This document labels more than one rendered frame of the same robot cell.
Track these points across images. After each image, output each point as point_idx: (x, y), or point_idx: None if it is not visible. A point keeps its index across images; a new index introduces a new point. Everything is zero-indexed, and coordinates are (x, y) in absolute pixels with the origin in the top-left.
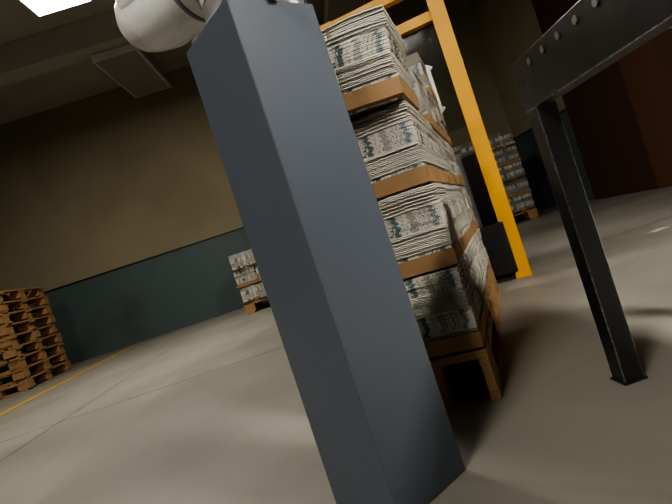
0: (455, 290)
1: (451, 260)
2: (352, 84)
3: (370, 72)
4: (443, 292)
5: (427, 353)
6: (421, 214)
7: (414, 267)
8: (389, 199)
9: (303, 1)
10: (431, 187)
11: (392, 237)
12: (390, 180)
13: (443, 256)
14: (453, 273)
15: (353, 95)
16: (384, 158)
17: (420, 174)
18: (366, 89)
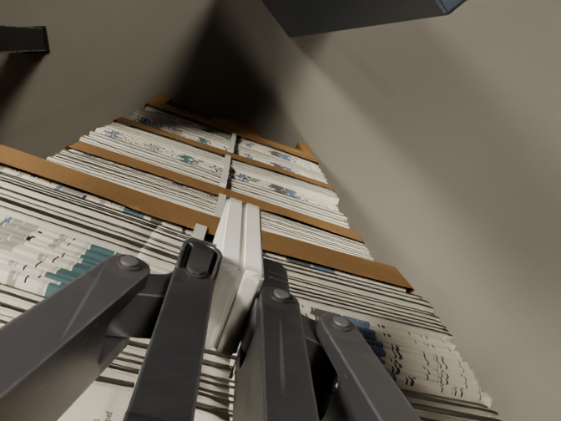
0: (147, 115)
1: (128, 120)
2: (108, 210)
3: (23, 187)
4: (164, 122)
5: (218, 126)
6: (132, 144)
7: (186, 139)
8: (173, 168)
9: (94, 266)
10: (86, 138)
11: (199, 159)
12: (152, 171)
13: (136, 124)
14: (136, 119)
15: (127, 200)
16: (139, 183)
17: (88, 148)
18: (77, 185)
